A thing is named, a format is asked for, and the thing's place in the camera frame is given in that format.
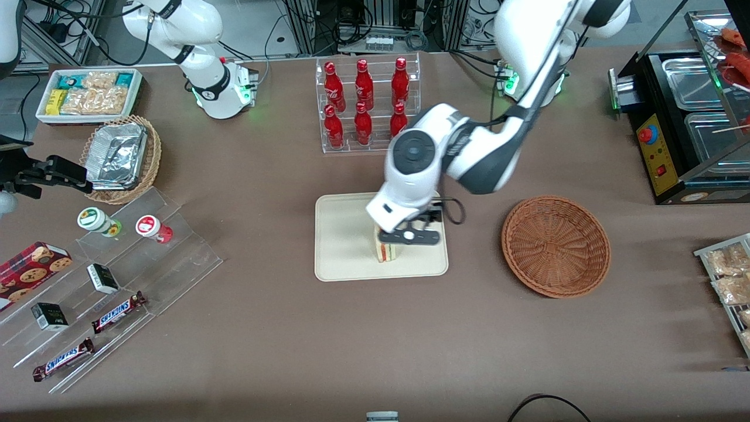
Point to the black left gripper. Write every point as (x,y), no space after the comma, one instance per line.
(432,215)

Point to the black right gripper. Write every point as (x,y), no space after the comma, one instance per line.
(36,173)

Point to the triangular sandwich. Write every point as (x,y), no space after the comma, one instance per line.
(385,251)

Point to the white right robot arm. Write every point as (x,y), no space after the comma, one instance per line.
(214,88)

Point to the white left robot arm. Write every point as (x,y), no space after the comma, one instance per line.
(413,152)

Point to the light wicker basket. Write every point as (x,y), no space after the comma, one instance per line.
(153,158)

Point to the beige plastic tray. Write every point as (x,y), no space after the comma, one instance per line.
(345,246)

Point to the brown wicker basket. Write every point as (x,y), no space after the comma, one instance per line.
(556,246)

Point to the stacked aluminium foil trays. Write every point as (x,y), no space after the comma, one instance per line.
(116,155)

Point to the green lid white cup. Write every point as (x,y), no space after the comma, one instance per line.
(94,220)

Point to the white plastic snack bin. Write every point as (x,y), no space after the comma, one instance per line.
(44,114)

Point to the yellow snack packet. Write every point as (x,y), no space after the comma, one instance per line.
(55,102)

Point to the clear bag of crackers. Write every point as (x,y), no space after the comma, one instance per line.
(99,81)
(96,101)

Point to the clear acrylic bottle rack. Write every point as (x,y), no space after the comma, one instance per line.
(378,143)

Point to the teal snack packet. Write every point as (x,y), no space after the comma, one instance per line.
(70,81)
(124,79)

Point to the red lid white cup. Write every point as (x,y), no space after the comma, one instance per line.
(149,226)

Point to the red cola bottle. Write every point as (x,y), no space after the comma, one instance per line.
(334,88)
(364,87)
(398,120)
(334,130)
(400,84)
(363,128)

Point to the red plaid cookie box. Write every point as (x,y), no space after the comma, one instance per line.
(29,272)

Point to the small black box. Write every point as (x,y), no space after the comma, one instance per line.
(103,278)
(50,317)

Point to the clear acrylic stepped display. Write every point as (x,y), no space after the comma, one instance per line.
(176,264)

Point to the snickers chocolate bar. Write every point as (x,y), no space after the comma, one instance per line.
(63,359)
(117,312)

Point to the white power strip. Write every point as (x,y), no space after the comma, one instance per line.
(379,43)

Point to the small grey device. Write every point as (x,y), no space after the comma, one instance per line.
(382,417)

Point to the black food warmer appliance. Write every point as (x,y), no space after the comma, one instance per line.
(659,158)

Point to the stainless steel pan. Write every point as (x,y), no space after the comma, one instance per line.
(691,82)
(712,140)

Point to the clear bag of pastries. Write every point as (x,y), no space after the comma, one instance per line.
(733,290)
(729,261)

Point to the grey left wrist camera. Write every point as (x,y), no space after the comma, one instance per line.
(410,237)

